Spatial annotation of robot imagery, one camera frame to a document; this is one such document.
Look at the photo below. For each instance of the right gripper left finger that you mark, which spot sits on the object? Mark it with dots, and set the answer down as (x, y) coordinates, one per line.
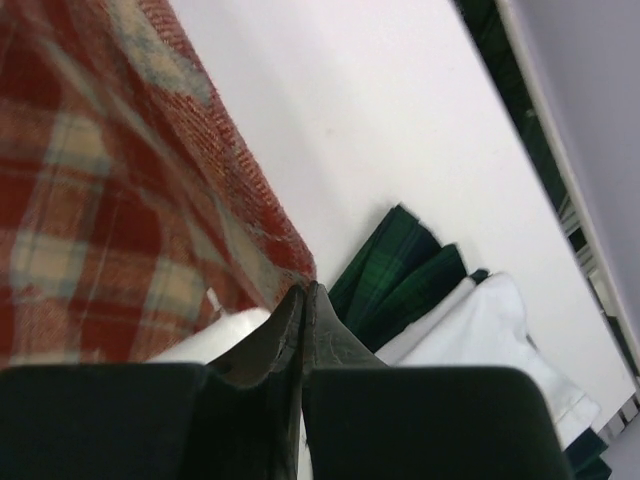
(236, 417)

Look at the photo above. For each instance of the aluminium rail frame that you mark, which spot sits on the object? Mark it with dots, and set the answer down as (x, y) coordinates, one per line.
(621, 419)

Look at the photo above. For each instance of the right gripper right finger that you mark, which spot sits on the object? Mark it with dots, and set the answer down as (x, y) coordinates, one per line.
(366, 420)

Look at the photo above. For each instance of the green plaid skirt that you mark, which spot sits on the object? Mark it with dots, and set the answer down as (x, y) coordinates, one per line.
(400, 274)

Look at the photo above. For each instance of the red plaid skirt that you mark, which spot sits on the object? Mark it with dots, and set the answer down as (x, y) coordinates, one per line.
(132, 212)

